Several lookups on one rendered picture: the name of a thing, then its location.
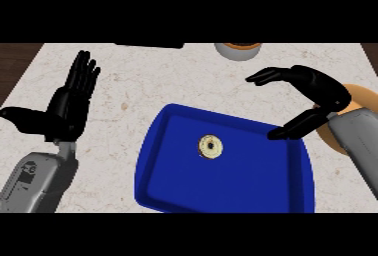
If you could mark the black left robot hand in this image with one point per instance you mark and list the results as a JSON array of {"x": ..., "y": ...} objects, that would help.
[{"x": 68, "y": 110}]

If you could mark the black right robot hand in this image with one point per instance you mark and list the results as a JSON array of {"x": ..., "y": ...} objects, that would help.
[{"x": 314, "y": 85}]

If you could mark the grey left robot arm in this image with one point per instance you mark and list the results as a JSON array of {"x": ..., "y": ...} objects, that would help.
[{"x": 38, "y": 180}]

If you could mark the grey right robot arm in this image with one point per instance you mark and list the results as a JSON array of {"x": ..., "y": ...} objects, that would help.
[{"x": 356, "y": 140}]

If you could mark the grey pot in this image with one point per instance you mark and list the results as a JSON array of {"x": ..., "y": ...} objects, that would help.
[{"x": 238, "y": 50}]

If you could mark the cream cupcake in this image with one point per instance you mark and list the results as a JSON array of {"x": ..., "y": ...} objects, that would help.
[{"x": 209, "y": 146}]

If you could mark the blue tray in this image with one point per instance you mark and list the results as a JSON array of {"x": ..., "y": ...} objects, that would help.
[{"x": 226, "y": 163}]

